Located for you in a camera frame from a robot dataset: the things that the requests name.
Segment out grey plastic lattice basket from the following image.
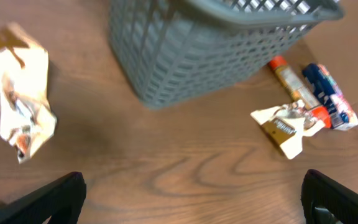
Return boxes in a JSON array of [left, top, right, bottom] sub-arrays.
[[109, 0, 344, 109]]

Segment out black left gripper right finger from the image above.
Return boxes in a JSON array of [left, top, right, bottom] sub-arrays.
[[301, 169, 358, 224]]

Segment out orange cracker tube pack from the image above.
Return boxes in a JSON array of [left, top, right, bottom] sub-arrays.
[[268, 55, 331, 128]]

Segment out beige mushroom pouch brown label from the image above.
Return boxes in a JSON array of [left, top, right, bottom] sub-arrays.
[[250, 100, 325, 160]]

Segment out blue tissue pack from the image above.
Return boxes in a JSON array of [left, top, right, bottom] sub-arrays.
[[302, 63, 358, 131]]

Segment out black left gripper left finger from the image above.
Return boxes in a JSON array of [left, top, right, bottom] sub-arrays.
[[0, 172, 86, 224]]

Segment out crumpled beige snack bag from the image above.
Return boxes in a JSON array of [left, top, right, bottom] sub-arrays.
[[0, 22, 57, 163]]

